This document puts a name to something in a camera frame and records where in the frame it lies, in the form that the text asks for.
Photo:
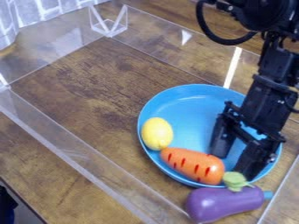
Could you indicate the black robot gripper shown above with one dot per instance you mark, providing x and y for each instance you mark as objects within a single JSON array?
[{"x": 263, "y": 112}]

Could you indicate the orange toy carrot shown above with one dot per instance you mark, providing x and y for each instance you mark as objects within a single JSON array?
[{"x": 202, "y": 167}]

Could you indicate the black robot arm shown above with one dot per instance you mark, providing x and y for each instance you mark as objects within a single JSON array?
[{"x": 273, "y": 19}]

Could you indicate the blue plastic plate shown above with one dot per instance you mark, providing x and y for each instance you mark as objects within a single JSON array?
[{"x": 190, "y": 108}]

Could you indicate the purple toy eggplant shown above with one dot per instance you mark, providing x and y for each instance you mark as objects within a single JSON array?
[{"x": 210, "y": 204}]

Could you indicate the yellow toy lemon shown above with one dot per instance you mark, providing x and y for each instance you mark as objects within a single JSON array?
[{"x": 157, "y": 133}]

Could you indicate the clear acrylic enclosure wall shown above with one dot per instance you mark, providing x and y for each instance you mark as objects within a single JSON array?
[{"x": 77, "y": 78}]

